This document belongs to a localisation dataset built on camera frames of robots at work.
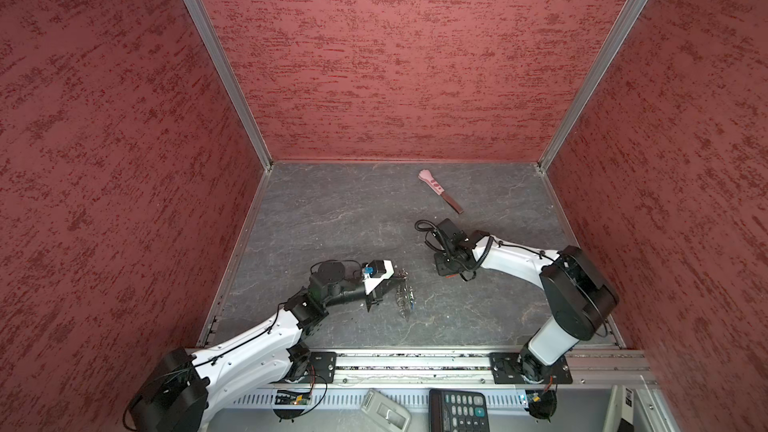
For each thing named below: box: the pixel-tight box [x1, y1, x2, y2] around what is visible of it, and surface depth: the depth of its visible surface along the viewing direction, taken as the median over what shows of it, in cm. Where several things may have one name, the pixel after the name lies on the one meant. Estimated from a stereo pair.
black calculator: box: [428, 388, 490, 432], surface depth 68 cm
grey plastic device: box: [361, 388, 412, 432], surface depth 67 cm
